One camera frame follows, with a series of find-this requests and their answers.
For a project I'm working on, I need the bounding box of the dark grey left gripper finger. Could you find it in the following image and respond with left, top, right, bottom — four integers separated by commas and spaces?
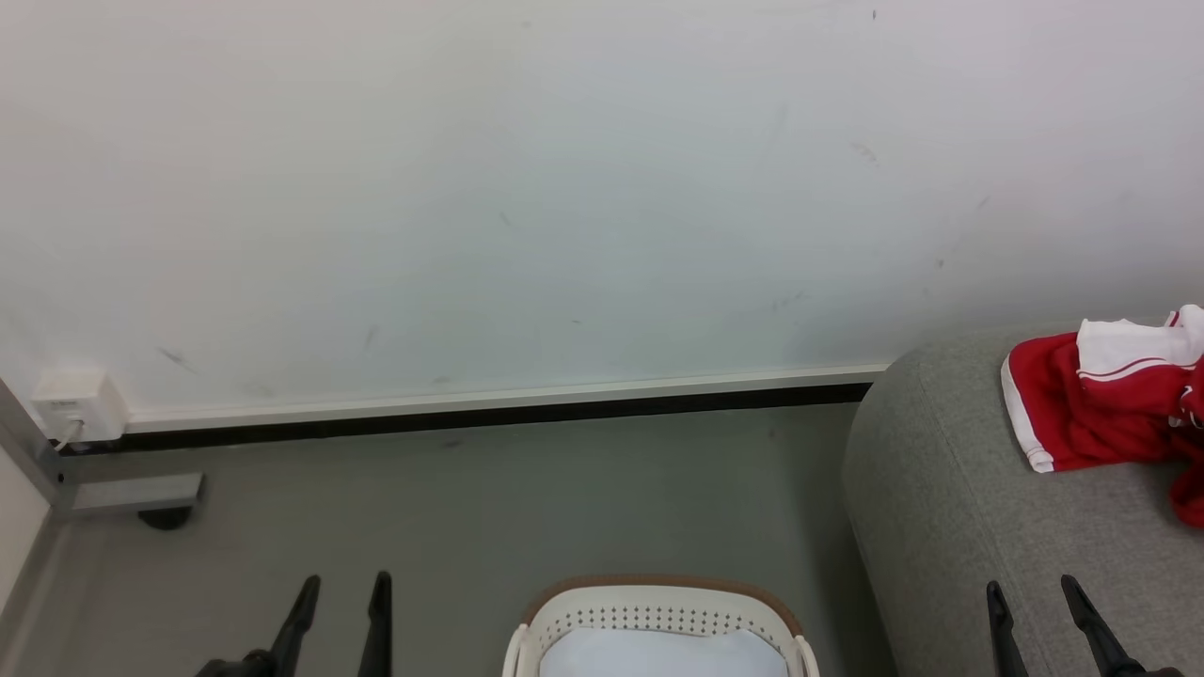
356, 571, 393, 677
268, 575, 322, 677

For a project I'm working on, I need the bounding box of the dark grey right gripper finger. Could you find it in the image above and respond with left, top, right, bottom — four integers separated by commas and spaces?
986, 581, 1028, 677
1061, 574, 1145, 677

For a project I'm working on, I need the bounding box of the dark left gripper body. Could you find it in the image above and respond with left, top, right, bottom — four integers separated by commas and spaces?
195, 649, 277, 677

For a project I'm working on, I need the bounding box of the red and white garment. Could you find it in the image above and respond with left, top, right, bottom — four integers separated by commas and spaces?
1000, 304, 1204, 528

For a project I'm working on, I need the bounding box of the white laundry basket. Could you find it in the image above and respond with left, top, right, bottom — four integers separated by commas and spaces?
501, 575, 821, 677

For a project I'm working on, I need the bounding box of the grey fabric sofa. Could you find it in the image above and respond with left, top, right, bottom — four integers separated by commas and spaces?
842, 320, 1204, 677

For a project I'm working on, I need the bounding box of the white and black baseboard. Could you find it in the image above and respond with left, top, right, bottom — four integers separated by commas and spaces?
56, 362, 891, 454

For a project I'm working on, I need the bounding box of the white partition panel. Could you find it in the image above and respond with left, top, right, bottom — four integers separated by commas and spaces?
0, 442, 54, 612

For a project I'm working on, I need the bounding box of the pale white cloth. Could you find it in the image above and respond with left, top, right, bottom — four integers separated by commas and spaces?
539, 627, 791, 677

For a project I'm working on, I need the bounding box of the white wall socket box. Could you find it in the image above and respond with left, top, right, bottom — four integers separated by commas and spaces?
31, 368, 130, 444

